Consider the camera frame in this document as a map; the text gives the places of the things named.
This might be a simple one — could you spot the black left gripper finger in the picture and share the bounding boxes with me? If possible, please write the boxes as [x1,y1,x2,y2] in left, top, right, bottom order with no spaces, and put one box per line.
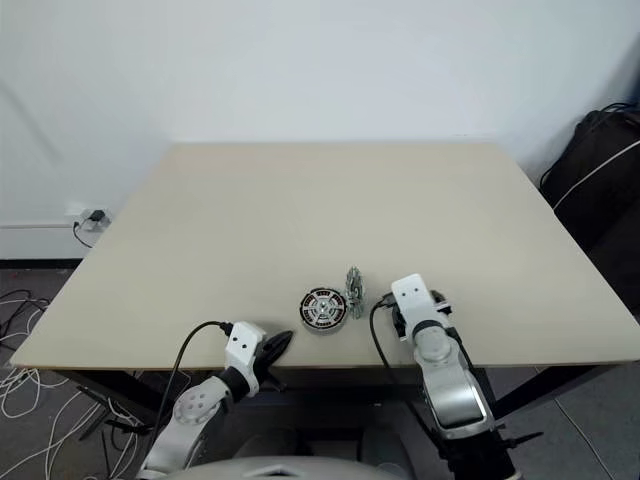
[261,331,296,374]
[263,329,296,352]

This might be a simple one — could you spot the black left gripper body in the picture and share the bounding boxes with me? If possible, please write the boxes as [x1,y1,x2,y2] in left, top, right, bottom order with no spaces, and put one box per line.
[254,343,272,390]

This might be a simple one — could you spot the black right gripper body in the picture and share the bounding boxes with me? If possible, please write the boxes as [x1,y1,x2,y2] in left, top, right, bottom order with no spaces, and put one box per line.
[391,302,410,344]

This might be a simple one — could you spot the grey motor housing copper windings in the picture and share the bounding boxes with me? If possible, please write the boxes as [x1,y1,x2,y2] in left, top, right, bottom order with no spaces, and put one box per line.
[299,285,349,338]

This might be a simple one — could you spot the black-rimmed spoked rotor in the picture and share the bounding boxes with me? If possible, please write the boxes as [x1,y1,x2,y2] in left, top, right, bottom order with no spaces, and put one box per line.
[302,289,346,331]

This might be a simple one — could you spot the grey rounded robot shell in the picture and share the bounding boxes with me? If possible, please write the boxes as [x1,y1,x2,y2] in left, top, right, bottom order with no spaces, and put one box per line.
[169,438,419,480]

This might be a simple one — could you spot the black bag white piping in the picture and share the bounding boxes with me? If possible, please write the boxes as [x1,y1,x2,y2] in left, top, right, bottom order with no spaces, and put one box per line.
[538,101,640,254]

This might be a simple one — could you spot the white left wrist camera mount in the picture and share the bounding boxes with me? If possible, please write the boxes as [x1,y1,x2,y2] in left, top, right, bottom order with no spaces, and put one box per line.
[223,322,267,397]

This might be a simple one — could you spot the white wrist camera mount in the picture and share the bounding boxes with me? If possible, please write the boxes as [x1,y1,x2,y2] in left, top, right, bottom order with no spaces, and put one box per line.
[390,273,452,331]
[223,322,267,397]

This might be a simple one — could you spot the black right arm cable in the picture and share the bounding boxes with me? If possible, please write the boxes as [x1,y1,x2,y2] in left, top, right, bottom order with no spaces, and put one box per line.
[368,295,397,372]

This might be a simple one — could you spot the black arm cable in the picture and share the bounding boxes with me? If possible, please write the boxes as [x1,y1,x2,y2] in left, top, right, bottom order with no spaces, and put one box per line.
[146,320,235,469]
[368,295,397,372]

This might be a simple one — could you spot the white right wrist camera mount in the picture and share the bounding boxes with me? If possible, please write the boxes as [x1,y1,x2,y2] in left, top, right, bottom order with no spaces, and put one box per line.
[390,273,452,331]

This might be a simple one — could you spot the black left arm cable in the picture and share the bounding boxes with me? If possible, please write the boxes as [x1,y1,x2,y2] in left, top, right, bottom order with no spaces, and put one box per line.
[146,320,235,469]

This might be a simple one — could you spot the black table frame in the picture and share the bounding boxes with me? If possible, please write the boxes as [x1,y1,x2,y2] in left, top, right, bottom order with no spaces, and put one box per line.
[47,363,640,444]

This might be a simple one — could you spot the white wall socket black plug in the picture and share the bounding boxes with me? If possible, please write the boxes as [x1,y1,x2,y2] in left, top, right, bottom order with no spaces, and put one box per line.
[63,203,112,250]

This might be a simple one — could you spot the white floor cables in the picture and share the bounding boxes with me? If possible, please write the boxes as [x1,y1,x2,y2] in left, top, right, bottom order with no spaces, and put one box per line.
[0,294,149,480]

